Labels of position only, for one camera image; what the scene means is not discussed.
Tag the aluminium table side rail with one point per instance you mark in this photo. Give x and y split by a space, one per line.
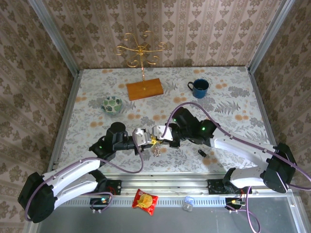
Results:
65 121
263 109

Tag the aluminium frame post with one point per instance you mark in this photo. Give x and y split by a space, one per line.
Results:
56 41
269 41

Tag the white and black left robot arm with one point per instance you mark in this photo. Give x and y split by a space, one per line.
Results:
73 170

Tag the black key fob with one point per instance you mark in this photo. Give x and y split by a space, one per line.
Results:
202 153

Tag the floral tablecloth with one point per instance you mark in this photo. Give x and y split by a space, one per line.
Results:
170 165

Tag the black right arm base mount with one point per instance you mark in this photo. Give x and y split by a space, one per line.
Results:
213 187

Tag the red snack packet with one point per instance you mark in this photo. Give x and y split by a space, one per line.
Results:
144 201

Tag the dark blue mug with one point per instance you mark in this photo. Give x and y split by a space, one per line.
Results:
199 91

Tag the grey metal sheet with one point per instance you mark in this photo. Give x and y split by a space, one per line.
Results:
194 221

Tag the black connector board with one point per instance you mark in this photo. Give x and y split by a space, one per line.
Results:
230 201
97 201

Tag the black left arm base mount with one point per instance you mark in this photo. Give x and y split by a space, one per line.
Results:
116 187

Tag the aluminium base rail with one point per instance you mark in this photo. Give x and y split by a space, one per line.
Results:
170 184

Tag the green leaf pattern bowl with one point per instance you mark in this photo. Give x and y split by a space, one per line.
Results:
111 104

